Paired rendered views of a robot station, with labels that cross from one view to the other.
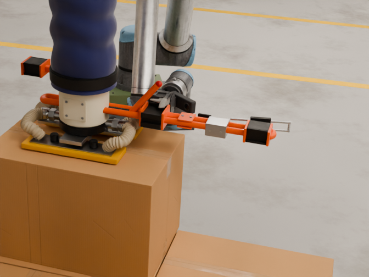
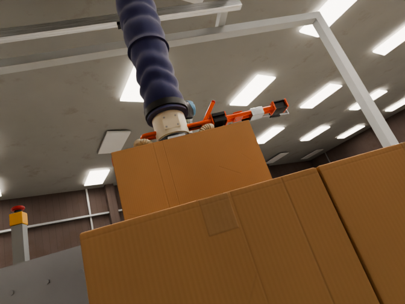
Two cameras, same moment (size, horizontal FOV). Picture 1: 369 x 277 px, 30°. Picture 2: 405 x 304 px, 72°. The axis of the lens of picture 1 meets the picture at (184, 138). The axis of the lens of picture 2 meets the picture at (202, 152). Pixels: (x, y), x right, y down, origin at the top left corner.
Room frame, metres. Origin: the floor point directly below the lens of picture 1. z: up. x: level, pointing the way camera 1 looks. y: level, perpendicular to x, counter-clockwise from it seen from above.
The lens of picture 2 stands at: (0.94, 0.78, 0.46)
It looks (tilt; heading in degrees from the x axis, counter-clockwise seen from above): 20 degrees up; 335
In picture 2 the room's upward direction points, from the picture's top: 18 degrees counter-clockwise
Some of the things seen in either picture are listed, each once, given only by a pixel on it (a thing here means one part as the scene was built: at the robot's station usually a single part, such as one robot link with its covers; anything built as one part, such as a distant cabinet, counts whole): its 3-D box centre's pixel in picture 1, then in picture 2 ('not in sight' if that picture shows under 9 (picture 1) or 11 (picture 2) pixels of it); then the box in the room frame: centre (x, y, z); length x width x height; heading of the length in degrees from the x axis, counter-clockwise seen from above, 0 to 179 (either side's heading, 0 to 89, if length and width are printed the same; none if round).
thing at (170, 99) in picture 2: (84, 72); (166, 112); (2.15, 0.35, 1.19); 0.23 x 0.23 x 0.04
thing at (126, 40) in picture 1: (137, 45); not in sight; (2.98, 0.24, 1.02); 0.17 x 0.15 x 0.18; 94
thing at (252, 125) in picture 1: (257, 132); (278, 107); (2.01, -0.24, 1.08); 0.08 x 0.07 x 0.05; 77
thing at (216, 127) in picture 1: (217, 127); (255, 113); (2.05, -0.11, 1.07); 0.07 x 0.07 x 0.04; 77
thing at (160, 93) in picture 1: (165, 100); not in sight; (2.24, 0.08, 1.08); 0.12 x 0.09 x 0.08; 167
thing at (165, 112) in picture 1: (154, 115); (217, 120); (2.10, 0.10, 1.08); 0.10 x 0.08 x 0.06; 167
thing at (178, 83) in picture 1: (173, 91); not in sight; (2.31, 0.05, 1.08); 0.09 x 0.05 x 0.10; 77
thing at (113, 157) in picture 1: (73, 143); not in sight; (2.06, 0.37, 0.97); 0.34 x 0.10 x 0.05; 77
